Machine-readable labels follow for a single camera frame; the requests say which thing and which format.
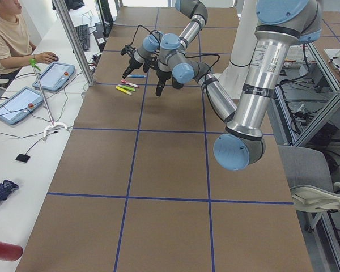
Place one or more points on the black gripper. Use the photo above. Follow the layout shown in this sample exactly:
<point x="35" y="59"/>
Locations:
<point x="161" y="76"/>
<point x="131" y="64"/>

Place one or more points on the blue marker pen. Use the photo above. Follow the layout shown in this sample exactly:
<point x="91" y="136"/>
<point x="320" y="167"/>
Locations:
<point x="136" y="76"/>

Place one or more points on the red white marker pen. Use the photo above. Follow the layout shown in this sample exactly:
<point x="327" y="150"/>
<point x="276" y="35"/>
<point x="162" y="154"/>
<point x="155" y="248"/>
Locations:
<point x="129" y="84"/>

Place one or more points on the green highlighter pen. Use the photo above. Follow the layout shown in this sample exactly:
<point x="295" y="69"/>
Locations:
<point x="127" y="88"/>

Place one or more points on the yellow highlighter pen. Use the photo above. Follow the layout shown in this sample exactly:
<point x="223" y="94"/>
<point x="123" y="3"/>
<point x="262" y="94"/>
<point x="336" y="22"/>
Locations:
<point x="124" y="90"/>

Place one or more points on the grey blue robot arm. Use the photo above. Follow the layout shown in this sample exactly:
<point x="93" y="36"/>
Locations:
<point x="241" y="93"/>
<point x="184" y="28"/>

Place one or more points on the black mesh pen cup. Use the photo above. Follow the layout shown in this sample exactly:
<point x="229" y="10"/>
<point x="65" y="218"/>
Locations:
<point x="176" y="84"/>

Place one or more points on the black keyboard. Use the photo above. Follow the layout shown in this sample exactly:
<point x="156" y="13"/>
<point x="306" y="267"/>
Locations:
<point x="83" y="35"/>

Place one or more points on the far blue teach pendant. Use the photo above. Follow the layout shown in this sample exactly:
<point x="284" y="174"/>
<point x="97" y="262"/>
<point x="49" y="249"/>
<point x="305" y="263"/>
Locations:
<point x="55" y="76"/>

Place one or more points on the blue teach pendant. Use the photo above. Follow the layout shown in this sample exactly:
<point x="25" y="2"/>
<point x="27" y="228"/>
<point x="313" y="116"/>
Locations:
<point x="19" y="106"/>
<point x="55" y="76"/>

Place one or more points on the metal reacher grabber stick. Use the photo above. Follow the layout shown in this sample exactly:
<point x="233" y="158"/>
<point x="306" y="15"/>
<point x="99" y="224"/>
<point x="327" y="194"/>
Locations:
<point x="52" y="123"/>

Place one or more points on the person in beige shirt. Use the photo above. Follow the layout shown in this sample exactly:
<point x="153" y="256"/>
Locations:
<point x="16" y="49"/>

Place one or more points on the near blue teach pendant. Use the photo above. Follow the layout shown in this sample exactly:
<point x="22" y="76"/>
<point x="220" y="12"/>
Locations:
<point x="19" y="106"/>

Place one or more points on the small black square pad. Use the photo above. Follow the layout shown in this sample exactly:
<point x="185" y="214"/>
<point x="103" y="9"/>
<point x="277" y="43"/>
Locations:
<point x="24" y="158"/>

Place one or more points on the white grey office chair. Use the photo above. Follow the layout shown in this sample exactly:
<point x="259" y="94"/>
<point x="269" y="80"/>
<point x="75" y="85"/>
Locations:
<point x="309" y="180"/>

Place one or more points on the folded blue plaid umbrella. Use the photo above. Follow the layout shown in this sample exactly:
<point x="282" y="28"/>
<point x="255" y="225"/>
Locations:
<point x="6" y="188"/>

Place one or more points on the red cylinder bottle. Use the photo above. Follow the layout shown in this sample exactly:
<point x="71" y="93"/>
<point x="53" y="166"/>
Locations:
<point x="10" y="252"/>

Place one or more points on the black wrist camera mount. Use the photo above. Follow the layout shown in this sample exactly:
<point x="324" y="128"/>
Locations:
<point x="150" y="62"/>
<point x="128" y="49"/>

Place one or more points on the aluminium frame post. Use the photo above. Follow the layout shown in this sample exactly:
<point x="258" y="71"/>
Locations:
<point x="69" y="28"/>

